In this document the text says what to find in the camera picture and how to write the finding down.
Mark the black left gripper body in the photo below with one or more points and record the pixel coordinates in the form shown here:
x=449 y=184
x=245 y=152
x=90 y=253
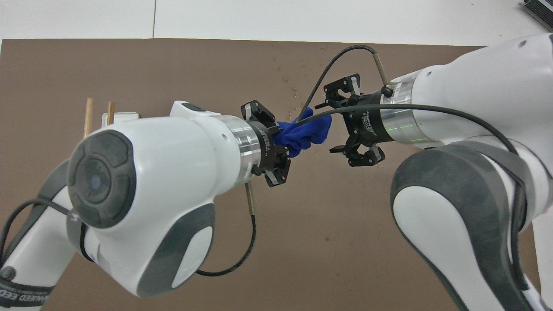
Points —
x=265 y=144

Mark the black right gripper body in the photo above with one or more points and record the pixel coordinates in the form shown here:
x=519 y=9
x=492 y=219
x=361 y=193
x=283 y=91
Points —
x=367 y=121

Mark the blue towel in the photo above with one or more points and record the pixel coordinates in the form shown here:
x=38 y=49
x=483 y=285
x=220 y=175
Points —
x=306 y=131

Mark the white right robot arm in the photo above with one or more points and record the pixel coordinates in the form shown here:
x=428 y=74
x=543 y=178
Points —
x=475 y=129

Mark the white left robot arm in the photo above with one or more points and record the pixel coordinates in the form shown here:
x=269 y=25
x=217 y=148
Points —
x=164 y=172

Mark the brown table mat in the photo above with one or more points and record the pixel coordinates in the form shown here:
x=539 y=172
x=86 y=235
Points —
x=302 y=216

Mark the wooden rack rod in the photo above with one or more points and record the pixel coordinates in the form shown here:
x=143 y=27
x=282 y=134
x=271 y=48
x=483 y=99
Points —
x=111 y=112
x=88 y=116

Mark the dark ridged object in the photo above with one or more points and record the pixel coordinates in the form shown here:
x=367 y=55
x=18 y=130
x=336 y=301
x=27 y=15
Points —
x=540 y=8

